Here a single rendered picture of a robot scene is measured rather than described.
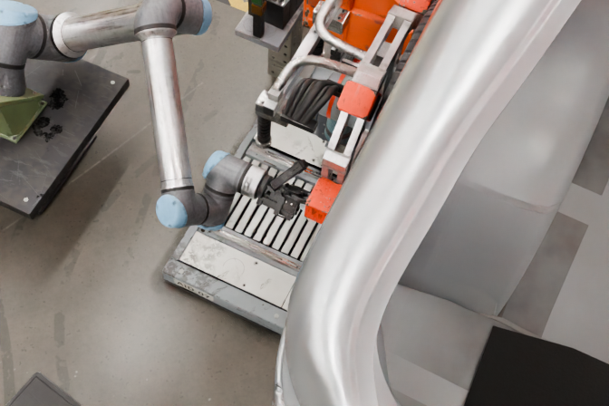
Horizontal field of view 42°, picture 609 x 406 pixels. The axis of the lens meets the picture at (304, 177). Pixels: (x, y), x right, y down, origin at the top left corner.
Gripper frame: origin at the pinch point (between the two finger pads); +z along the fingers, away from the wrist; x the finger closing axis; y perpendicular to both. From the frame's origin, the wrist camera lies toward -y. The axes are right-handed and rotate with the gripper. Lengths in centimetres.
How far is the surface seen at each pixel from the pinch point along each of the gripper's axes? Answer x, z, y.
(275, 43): -55, -46, -29
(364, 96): 35, 3, -38
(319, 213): 26.6, 1.6, -6.0
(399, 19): 13, 1, -55
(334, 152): 26.9, -0.2, -21.4
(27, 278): -18, -90, 72
